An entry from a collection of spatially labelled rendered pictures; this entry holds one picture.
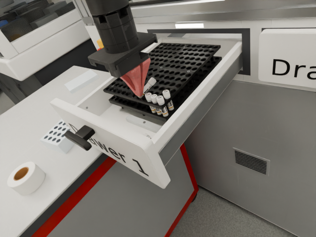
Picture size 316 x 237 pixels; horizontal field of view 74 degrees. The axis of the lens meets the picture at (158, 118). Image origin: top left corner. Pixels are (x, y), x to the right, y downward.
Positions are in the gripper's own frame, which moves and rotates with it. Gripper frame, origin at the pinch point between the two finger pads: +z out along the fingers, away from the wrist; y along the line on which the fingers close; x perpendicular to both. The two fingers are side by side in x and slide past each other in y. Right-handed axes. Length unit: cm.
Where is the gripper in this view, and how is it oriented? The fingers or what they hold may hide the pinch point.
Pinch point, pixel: (138, 91)
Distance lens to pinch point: 40.3
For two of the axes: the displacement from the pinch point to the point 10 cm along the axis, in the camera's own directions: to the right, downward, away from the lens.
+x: 7.3, 3.2, -6.0
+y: -6.5, 6.0, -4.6
